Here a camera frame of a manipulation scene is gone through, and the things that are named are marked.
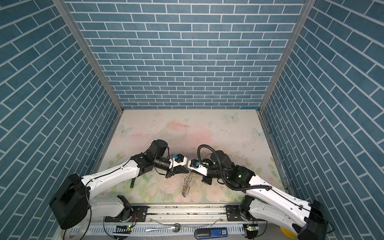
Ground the metal rod tool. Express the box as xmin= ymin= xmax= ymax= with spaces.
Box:
xmin=145 ymin=218 xmax=223 ymax=233

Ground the blue black device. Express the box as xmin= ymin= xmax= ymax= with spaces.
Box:
xmin=194 ymin=228 xmax=228 ymax=240

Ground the yellow tape roll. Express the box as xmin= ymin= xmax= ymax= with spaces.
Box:
xmin=280 ymin=227 xmax=297 ymax=239

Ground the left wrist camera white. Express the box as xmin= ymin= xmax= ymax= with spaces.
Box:
xmin=169 ymin=154 xmax=188 ymax=169

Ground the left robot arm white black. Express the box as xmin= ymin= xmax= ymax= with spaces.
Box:
xmin=49 ymin=140 xmax=189 ymax=230

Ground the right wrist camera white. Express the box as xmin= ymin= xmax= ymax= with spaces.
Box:
xmin=187 ymin=159 xmax=209 ymax=176

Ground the aluminium corner post left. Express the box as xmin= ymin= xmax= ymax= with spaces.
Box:
xmin=53 ymin=0 xmax=124 ymax=114

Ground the aluminium corner post right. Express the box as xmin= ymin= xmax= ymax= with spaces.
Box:
xmin=259 ymin=0 xmax=316 ymax=114

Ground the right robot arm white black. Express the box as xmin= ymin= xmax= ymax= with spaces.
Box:
xmin=187 ymin=145 xmax=335 ymax=240

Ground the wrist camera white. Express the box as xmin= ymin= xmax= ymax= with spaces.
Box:
xmin=187 ymin=159 xmax=209 ymax=176
xmin=169 ymin=154 xmax=188 ymax=169

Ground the aluminium corner post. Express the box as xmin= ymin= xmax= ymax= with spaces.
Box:
xmin=259 ymin=0 xmax=316 ymax=114
xmin=53 ymin=0 xmax=124 ymax=114

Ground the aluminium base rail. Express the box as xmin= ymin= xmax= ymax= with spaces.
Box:
xmin=63 ymin=204 xmax=269 ymax=240

